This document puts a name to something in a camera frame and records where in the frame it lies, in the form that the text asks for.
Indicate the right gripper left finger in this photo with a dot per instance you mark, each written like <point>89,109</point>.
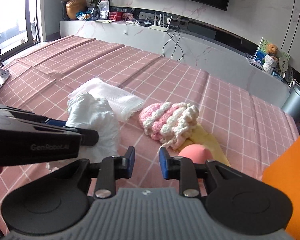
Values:
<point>61,199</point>

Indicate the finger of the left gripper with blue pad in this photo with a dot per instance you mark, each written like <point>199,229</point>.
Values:
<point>86,137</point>

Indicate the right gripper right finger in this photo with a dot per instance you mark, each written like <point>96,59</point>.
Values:
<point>233,199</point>

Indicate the white cloth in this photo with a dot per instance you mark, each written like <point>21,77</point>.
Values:
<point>95,114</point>

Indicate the pink makeup sponge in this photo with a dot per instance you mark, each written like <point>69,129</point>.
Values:
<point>199,154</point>

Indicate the pink white crochet hat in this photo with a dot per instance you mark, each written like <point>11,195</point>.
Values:
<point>169,123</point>

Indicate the white mesh towel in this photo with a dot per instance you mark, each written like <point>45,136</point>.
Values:
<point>123,103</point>

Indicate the orange storage box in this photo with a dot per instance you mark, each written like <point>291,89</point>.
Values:
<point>284,174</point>

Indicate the pink checkered tablecloth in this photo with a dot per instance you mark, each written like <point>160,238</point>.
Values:
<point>251,132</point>

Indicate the yellow cloth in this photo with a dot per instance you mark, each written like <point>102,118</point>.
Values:
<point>200,136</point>

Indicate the grey metal trash bin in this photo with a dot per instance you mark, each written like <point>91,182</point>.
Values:
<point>292,104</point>

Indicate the red box on cabinet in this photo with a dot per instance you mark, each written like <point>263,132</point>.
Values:
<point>115,16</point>

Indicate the white wifi router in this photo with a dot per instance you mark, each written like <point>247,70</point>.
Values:
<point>163,24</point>

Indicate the gold round vase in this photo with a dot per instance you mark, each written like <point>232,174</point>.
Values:
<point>75,6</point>

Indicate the white marble tv cabinet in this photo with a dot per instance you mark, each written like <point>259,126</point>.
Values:
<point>219,61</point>

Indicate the teddy bear figurine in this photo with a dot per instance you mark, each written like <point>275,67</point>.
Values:
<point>270,59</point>

